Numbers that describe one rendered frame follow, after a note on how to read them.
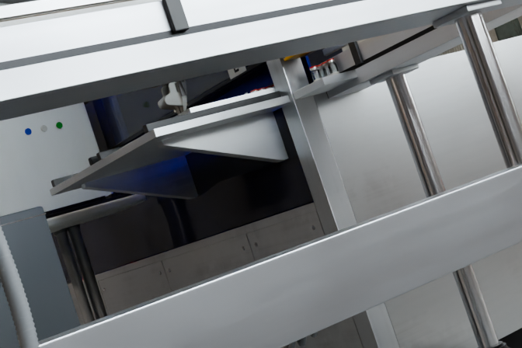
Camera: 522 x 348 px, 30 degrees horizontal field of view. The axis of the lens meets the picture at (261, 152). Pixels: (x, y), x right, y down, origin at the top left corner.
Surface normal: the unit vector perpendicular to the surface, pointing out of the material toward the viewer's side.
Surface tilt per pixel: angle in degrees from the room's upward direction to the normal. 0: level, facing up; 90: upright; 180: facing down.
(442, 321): 90
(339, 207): 90
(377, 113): 90
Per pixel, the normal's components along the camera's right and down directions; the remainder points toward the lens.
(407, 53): -0.79, 0.23
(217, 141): 0.52, -0.23
